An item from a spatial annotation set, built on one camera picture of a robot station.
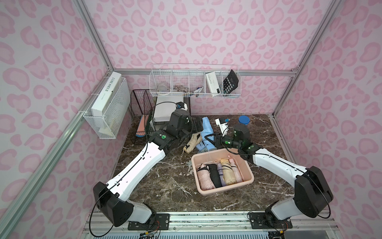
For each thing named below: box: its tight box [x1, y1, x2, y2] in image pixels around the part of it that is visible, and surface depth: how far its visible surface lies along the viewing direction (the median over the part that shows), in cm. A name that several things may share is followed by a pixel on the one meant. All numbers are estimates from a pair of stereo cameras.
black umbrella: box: [204, 163, 222, 189], surface depth 88 cm
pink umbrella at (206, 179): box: [196, 163, 216, 191], surface depth 83 cm
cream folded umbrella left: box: [183, 132, 203, 154], surface depth 99 cm
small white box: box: [204, 71, 221, 94], surface depth 93 cm
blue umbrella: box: [195, 116, 217, 151], surface depth 78 cm
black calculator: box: [222, 69, 239, 94], surface depth 93 cm
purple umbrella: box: [216, 162, 227, 187], surface depth 87 cm
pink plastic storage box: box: [191, 148, 255, 196], surface depth 80 cm
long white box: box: [91, 71, 122, 118], surface depth 71 cm
